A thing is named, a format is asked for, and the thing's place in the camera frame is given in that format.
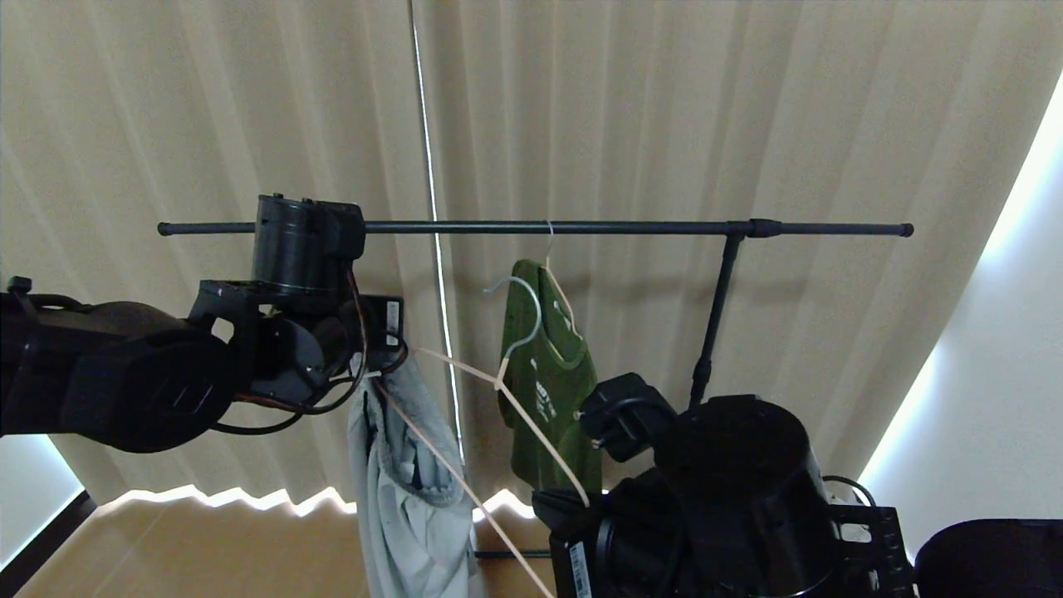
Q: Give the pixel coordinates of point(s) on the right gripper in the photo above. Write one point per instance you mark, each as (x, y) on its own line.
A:
(731, 498)

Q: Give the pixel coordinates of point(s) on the pink clothes hanger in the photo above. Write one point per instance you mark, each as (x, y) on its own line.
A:
(540, 436)
(563, 295)

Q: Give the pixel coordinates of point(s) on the pale grey shorts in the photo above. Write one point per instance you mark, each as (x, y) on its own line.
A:
(407, 515)

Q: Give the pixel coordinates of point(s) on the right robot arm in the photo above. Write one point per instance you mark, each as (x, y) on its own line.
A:
(988, 565)

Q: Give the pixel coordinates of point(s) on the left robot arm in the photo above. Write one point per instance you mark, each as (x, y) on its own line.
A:
(124, 374)

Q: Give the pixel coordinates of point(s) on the green printed shirt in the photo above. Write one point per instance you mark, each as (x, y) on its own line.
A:
(552, 399)

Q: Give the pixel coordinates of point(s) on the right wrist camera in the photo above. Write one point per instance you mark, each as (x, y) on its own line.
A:
(623, 415)

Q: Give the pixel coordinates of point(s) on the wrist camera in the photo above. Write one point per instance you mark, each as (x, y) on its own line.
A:
(378, 332)
(623, 415)

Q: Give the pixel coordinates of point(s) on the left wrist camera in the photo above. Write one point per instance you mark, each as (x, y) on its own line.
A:
(378, 332)

